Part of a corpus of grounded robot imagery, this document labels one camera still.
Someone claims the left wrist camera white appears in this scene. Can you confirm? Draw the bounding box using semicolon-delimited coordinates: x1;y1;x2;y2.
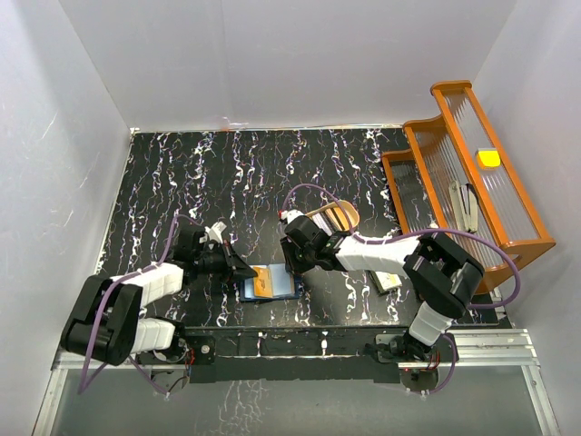
204;221;226;243

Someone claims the yellow sticky note block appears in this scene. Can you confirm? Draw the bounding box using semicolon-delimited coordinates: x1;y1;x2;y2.
476;148;502;171

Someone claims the stack of credit cards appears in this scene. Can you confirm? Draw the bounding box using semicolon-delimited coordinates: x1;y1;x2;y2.
312;206;358;235

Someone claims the orange wooden tiered shelf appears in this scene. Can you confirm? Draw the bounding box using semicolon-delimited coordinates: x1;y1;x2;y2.
381;81;556;269

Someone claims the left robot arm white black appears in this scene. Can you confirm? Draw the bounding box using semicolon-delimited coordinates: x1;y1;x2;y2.
60;222;258;366

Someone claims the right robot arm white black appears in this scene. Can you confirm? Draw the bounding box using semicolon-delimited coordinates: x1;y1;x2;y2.
281;211;485;361

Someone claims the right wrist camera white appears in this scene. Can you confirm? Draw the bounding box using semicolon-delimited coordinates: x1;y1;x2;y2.
279;209;304;225

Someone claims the beige oval card tray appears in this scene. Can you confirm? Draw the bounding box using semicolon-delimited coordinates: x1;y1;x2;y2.
304;199;360;237

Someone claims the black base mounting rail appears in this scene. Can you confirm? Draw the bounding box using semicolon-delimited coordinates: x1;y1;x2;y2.
135;317;459;387

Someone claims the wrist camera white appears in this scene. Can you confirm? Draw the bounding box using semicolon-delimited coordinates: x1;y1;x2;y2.
279;209;304;225
204;221;226;243

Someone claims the blue leather card holder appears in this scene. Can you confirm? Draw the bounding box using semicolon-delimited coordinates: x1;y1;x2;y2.
240;263;300;302

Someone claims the white small carton box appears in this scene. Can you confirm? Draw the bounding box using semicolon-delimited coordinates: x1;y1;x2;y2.
369;271;402;294

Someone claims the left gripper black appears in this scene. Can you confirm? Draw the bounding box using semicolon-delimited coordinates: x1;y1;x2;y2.
194;239;258;284

